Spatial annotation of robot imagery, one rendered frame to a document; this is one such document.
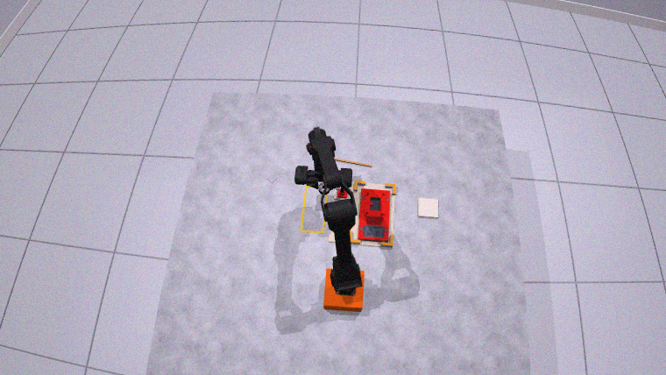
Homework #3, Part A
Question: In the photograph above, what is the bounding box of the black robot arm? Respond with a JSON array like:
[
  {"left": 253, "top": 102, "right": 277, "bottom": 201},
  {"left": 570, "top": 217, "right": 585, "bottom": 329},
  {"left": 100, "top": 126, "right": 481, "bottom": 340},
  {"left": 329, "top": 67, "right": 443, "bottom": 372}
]
[{"left": 306, "top": 127, "right": 362, "bottom": 296}]

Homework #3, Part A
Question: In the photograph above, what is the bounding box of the black wheel with grey rim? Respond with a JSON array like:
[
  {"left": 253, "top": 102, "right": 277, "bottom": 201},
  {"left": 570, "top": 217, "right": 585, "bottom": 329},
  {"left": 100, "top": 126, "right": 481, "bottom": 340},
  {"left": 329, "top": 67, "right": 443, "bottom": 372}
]
[{"left": 318, "top": 183, "right": 330, "bottom": 195}]

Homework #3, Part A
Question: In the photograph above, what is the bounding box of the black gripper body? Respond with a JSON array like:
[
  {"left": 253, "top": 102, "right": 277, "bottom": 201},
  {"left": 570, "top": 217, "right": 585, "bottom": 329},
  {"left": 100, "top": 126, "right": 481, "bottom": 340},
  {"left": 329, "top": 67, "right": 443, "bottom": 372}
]
[{"left": 294, "top": 166, "right": 352, "bottom": 188}]

